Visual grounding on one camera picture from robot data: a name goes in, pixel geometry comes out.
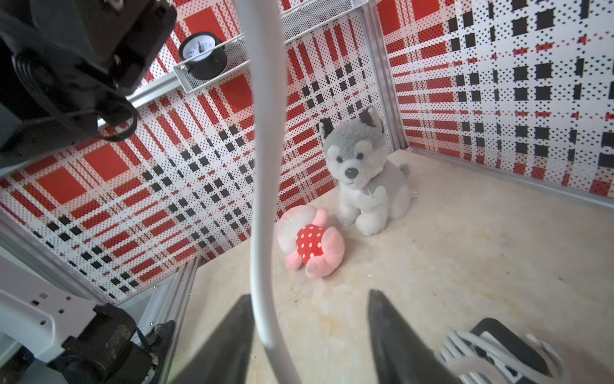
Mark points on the pink strawberry plush toy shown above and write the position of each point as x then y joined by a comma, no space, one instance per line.
308,241

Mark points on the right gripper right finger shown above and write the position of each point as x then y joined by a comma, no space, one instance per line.
400,356

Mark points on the black power strip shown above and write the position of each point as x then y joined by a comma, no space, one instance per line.
496,333

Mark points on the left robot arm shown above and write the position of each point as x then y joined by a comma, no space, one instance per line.
84,341

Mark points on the black alarm clock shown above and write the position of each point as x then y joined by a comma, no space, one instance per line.
206,60

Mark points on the grey husky plush toy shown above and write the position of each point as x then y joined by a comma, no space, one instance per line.
372,190

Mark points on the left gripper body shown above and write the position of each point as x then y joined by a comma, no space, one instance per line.
68,69

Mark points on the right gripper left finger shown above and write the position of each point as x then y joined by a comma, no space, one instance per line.
225,356

